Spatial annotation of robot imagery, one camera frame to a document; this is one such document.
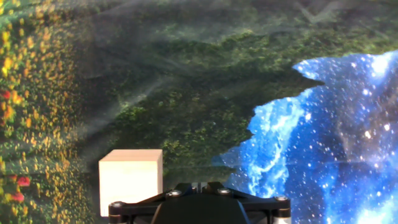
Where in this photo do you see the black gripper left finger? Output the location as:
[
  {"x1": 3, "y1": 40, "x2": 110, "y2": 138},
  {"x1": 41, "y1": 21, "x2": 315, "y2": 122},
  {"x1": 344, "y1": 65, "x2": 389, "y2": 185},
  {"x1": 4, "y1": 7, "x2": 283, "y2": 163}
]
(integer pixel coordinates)
[{"x1": 108, "y1": 182, "x2": 200, "y2": 224}]

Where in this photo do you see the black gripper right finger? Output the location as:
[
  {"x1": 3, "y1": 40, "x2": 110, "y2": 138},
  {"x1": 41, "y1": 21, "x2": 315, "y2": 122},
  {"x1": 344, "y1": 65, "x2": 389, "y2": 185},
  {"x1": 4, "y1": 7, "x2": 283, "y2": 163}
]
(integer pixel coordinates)
[{"x1": 199, "y1": 181, "x2": 292, "y2": 224}]

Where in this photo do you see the small wooden block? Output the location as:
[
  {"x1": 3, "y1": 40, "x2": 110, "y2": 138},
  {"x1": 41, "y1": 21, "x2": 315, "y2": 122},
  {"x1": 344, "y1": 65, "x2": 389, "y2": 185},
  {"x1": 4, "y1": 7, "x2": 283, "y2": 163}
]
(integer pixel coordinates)
[{"x1": 98, "y1": 149, "x2": 164, "y2": 218}]

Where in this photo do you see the landscape and galaxy printed cloth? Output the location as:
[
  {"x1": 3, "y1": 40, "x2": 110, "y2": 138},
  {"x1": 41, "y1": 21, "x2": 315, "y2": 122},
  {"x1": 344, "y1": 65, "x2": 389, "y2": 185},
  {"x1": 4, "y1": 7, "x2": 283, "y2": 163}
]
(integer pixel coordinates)
[{"x1": 0, "y1": 0, "x2": 398, "y2": 224}]

